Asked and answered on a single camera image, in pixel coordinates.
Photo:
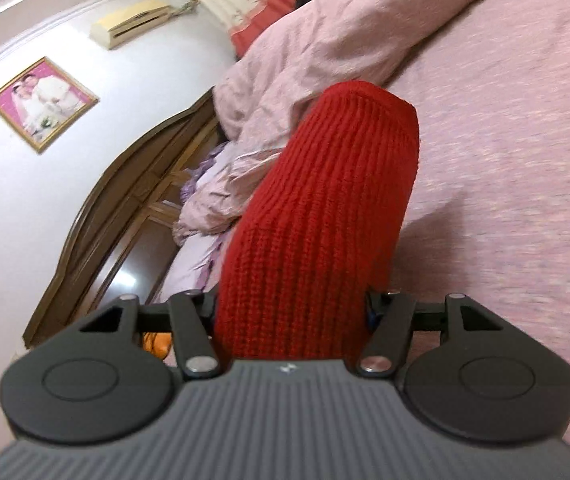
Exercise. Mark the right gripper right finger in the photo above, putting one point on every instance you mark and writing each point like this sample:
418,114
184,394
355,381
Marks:
466,371

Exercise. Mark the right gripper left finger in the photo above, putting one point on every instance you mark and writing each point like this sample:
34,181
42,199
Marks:
93,382

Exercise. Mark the red knit sweater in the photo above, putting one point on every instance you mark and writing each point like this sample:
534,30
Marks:
320,231

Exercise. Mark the orange cushion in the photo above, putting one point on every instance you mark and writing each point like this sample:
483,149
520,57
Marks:
158,344

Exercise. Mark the brown wooden headboard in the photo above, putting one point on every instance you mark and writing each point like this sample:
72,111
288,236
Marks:
121,241

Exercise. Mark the lilac pillow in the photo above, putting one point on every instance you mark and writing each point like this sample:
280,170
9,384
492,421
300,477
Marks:
197,264

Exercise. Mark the pink floral bed sheet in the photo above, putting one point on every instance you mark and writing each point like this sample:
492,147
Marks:
490,211

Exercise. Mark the framed wedding photo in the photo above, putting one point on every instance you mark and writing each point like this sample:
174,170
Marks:
42,102

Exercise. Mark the pink crumpled duvet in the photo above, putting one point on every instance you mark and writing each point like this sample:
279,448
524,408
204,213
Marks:
262,98

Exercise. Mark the cream wall air conditioner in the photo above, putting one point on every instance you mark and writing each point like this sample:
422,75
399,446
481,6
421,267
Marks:
121,26

